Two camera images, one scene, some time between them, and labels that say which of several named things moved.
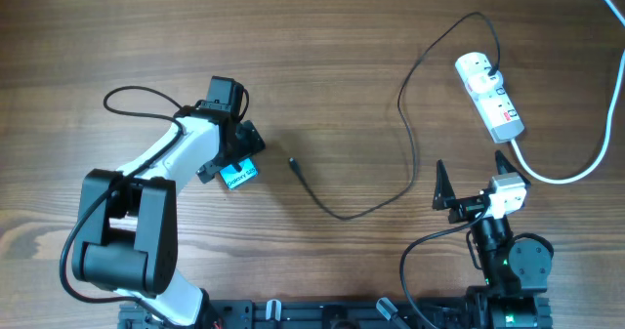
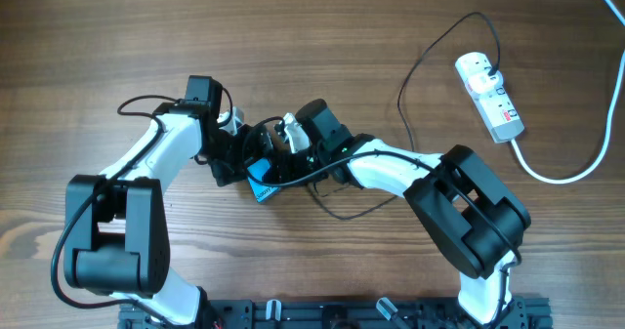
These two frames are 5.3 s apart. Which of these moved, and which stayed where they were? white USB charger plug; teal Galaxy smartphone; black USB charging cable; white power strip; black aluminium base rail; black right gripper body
Moved: teal Galaxy smartphone; black right gripper body
Stayed: black USB charging cable; white power strip; black aluminium base rail; white USB charger plug
